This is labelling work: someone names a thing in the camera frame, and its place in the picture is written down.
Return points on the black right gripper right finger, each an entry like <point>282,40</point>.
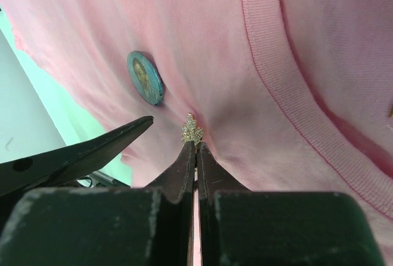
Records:
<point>242,227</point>

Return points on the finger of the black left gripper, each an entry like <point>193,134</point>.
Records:
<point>69,163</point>

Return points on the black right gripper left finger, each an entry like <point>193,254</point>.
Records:
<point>106,226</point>

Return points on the gold leaf rhinestone brooch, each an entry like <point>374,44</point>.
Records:
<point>191,131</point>

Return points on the round portrait pin badge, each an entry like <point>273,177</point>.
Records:
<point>145,78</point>

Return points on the pink t-shirt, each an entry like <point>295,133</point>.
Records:
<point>291,94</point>

